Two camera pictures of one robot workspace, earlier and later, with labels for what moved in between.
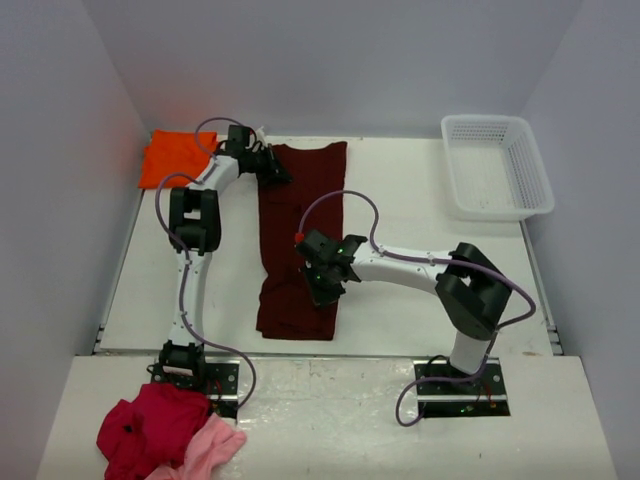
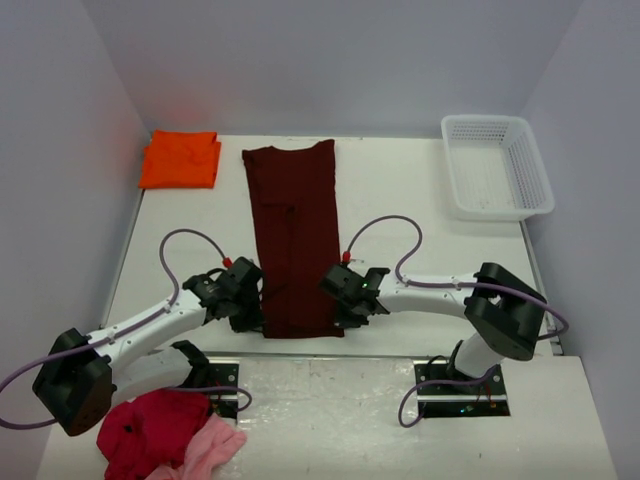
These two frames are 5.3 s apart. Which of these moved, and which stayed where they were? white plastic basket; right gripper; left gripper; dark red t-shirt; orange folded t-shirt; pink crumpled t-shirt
Moved: left gripper; right gripper
Stayed: pink crumpled t-shirt; orange folded t-shirt; white plastic basket; dark red t-shirt
